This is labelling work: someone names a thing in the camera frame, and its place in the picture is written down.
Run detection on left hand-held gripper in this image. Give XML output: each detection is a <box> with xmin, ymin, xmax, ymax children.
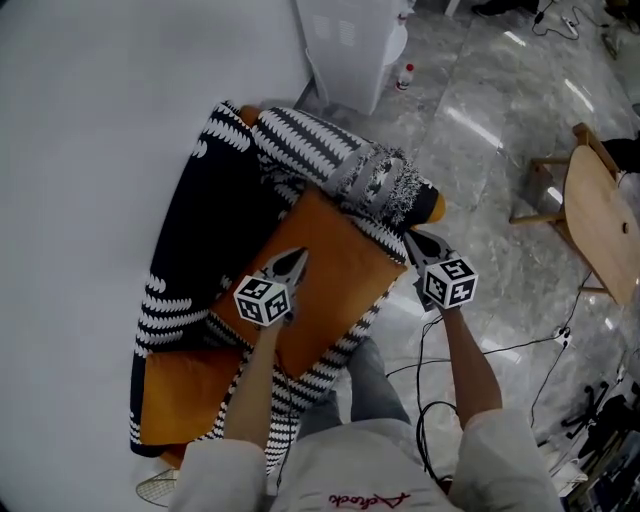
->
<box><xmin>233</xmin><ymin>246</ymin><xmax>310</xmax><ymax>329</ymax></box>

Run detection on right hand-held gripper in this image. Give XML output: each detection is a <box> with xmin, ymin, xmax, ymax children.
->
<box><xmin>403</xmin><ymin>231</ymin><xmax>480</xmax><ymax>314</ymax></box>

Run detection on orange cushion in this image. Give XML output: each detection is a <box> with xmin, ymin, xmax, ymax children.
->
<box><xmin>139</xmin><ymin>347</ymin><xmax>246</xmax><ymax>446</ymax></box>
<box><xmin>209</xmin><ymin>188</ymin><xmax>409</xmax><ymax>379</ymax></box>

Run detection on person's left forearm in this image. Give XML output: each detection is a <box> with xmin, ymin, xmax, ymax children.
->
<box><xmin>222</xmin><ymin>319</ymin><xmax>281</xmax><ymax>451</ymax></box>

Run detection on person's right forearm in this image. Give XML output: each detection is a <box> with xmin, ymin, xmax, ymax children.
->
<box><xmin>439</xmin><ymin>304</ymin><xmax>504</xmax><ymax>434</ymax></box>

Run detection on orange black white patterned blanket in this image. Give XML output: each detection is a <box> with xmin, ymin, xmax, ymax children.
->
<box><xmin>128</xmin><ymin>99</ymin><xmax>444</xmax><ymax>476</ymax></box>

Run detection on person's grey jeans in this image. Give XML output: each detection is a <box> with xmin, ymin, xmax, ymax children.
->
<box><xmin>294</xmin><ymin>337</ymin><xmax>414</xmax><ymax>441</ymax></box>

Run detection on wooden oval table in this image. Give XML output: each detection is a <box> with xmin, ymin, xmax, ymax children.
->
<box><xmin>509</xmin><ymin>122</ymin><xmax>640</xmax><ymax>306</ymax></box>

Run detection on white water dispenser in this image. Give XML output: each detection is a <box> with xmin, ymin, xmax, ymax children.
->
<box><xmin>294</xmin><ymin>0</ymin><xmax>416</xmax><ymax>115</ymax></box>

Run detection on person's white shirt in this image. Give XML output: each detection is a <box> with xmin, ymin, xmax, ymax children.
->
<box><xmin>169</xmin><ymin>407</ymin><xmax>561</xmax><ymax>512</ymax></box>

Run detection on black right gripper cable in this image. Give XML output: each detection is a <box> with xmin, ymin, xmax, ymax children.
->
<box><xmin>384</xmin><ymin>313</ymin><xmax>464</xmax><ymax>494</ymax></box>

